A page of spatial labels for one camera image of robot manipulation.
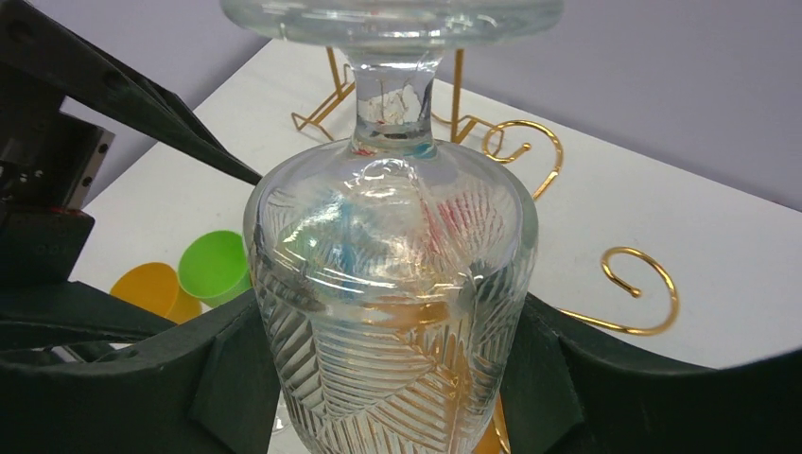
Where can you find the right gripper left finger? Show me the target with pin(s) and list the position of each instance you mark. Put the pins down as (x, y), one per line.
(204, 386)

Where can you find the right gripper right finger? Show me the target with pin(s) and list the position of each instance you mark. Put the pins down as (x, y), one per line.
(570, 388)

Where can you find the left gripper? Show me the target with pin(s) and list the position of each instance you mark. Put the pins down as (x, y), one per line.
(49, 159)

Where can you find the clear patterned wine glass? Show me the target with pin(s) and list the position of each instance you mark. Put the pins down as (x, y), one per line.
(390, 267)

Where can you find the orange plastic goblet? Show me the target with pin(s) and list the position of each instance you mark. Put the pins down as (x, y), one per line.
(155, 287)

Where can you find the green plastic goblet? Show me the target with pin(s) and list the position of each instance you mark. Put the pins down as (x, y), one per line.
(214, 268)

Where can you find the tall gold wire glass rack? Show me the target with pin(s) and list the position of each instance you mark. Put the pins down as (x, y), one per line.
(392, 105)

